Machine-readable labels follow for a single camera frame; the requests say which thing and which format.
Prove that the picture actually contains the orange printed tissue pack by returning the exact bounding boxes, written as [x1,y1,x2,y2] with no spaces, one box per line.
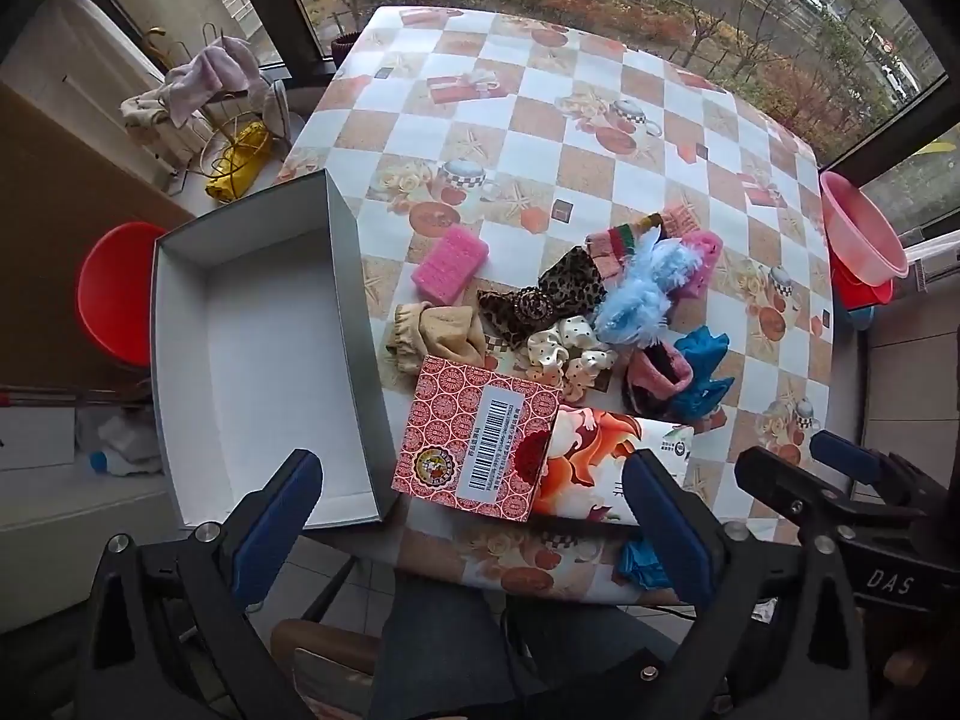
[529,403,695,530]

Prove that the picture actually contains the brown wooden chair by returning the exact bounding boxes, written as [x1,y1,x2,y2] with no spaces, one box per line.
[270,619,383,720]

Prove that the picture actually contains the pink plastic basin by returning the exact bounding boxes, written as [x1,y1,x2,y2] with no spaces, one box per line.
[820,171,910,287]

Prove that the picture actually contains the gold wire rack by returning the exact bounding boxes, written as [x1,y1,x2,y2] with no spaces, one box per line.
[120,26,290,200]

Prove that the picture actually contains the leopard print scrunchie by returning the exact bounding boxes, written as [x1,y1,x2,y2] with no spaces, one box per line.
[478,247,608,350]

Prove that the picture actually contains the pink towel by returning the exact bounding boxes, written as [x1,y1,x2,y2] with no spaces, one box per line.
[163,37,260,128]

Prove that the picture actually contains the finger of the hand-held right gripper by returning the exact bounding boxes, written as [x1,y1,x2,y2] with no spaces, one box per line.
[733,446,931,541]
[810,431,953,511]

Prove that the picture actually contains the white jug with blue cap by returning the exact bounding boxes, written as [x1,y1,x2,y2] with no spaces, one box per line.
[90,412,162,477]

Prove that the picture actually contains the red plastic chair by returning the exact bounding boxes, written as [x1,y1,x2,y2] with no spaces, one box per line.
[75,223,170,368]

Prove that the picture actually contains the pink sock with black lining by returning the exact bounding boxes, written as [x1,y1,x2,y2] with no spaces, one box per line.
[622,345,695,417]

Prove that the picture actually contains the yellow folded umbrella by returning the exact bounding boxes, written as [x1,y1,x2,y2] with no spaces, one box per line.
[204,122,272,203]

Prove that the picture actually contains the blue crinkled cloth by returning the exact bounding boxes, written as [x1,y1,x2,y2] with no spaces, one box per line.
[667,326,732,421]
[613,536,676,590]

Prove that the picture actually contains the red patterned flat box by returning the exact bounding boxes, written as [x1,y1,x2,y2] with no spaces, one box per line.
[391,355,562,522]

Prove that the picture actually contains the pink sponge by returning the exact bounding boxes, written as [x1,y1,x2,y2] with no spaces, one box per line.
[675,231,725,293]
[411,225,490,306]

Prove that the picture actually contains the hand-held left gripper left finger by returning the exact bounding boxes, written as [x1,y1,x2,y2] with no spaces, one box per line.
[75,448,325,720]

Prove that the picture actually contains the checkered printed tablecloth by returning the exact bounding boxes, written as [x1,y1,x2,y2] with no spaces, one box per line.
[281,6,837,605]

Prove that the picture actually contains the cream polka-dot scrunchie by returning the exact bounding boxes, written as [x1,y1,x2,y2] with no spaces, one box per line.
[525,315,620,402]

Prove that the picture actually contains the grey white cloth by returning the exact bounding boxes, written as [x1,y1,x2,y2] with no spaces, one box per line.
[262,81,290,140]

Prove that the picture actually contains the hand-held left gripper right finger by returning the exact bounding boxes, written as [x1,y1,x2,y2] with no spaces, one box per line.
[622,448,878,720]

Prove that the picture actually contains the light blue feather puff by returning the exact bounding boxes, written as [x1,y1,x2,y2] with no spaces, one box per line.
[595,236,698,350]

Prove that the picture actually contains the grey cardboard storage box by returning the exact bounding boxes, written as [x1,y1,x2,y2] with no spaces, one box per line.
[150,169,397,530]

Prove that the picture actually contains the beige knit sock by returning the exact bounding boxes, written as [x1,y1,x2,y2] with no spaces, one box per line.
[385,301,488,376]

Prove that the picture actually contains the person's legs in jeans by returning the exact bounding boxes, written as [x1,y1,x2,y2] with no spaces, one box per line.
[382,570,721,720]

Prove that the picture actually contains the red plastic basin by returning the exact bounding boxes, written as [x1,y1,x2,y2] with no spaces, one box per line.
[832,255,895,312]

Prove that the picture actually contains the metal mop handle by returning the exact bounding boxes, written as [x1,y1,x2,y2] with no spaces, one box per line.
[0,385,151,404]

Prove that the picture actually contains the brown cardboard sheet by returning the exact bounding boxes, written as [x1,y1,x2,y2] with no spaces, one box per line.
[0,82,196,391]

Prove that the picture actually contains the beige towel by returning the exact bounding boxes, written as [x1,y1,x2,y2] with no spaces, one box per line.
[120,86,215,166]

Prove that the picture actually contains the white low cabinet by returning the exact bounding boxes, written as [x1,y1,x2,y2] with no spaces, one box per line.
[0,465,181,635]

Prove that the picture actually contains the striped pink knit sock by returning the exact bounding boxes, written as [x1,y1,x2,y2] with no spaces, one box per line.
[585,225,646,280]
[658,206,704,241]

